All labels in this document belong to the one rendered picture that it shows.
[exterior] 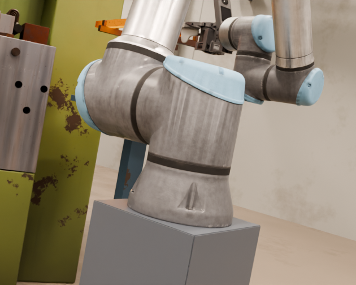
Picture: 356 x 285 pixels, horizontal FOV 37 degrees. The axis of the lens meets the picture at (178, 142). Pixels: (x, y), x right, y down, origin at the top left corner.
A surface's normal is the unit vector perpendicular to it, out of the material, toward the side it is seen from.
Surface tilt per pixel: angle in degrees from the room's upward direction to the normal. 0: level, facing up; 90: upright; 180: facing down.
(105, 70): 78
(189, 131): 90
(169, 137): 90
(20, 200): 90
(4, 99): 90
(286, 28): 119
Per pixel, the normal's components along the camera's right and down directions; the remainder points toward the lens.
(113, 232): -0.58, -0.06
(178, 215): -0.04, 0.05
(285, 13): -0.44, 0.47
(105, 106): -0.65, 0.16
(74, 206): 0.38, 0.13
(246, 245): 0.79, 0.18
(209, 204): 0.48, -0.21
